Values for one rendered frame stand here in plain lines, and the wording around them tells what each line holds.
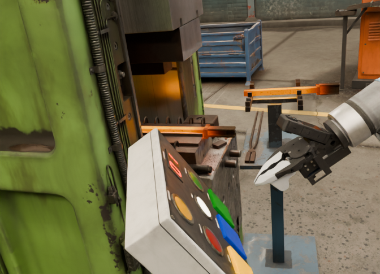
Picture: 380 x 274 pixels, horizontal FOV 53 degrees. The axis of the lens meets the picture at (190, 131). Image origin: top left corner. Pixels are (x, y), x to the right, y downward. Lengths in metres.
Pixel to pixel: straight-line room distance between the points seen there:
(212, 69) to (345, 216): 3.18
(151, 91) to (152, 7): 0.59
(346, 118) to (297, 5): 8.19
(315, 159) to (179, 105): 0.81
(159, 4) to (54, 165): 0.49
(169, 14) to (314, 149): 0.50
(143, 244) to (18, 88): 0.63
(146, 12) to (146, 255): 0.67
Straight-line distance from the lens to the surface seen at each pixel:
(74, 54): 0.88
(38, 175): 1.07
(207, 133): 1.28
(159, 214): 0.56
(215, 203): 0.84
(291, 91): 1.71
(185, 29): 1.13
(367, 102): 0.86
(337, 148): 0.88
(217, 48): 5.12
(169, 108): 1.56
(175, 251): 0.58
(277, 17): 9.14
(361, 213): 2.63
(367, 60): 4.78
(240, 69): 5.09
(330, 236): 2.41
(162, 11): 1.03
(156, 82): 1.54
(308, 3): 8.93
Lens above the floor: 1.51
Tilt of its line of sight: 23 degrees down
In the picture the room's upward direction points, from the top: 7 degrees counter-clockwise
